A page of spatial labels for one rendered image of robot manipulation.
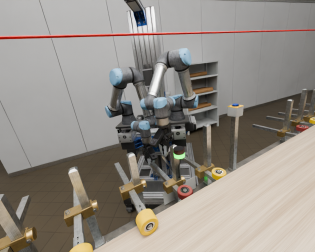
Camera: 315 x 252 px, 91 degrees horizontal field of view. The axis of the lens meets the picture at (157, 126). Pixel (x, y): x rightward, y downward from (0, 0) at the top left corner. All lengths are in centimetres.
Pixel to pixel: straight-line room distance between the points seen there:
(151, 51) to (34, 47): 226
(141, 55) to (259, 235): 152
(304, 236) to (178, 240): 44
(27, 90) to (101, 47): 147
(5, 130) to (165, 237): 334
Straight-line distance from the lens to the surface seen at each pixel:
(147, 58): 162
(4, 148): 381
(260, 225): 81
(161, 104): 84
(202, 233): 74
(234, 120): 118
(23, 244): 92
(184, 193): 87
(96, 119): 339
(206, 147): 104
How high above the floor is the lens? 151
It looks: 20 degrees down
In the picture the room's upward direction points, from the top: 8 degrees counter-clockwise
